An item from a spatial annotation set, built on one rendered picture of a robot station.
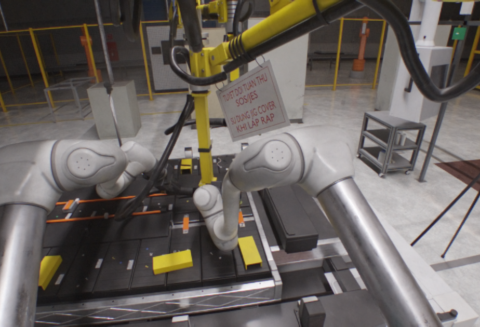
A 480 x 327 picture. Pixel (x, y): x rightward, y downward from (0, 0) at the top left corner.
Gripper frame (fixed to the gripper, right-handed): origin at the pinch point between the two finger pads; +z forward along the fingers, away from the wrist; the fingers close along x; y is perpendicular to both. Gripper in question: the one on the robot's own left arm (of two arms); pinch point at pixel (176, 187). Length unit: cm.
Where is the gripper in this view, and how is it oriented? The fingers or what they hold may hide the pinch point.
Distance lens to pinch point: 146.9
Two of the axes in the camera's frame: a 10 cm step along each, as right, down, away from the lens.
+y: 9.1, -1.5, -4.0
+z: 4.1, 5.2, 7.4
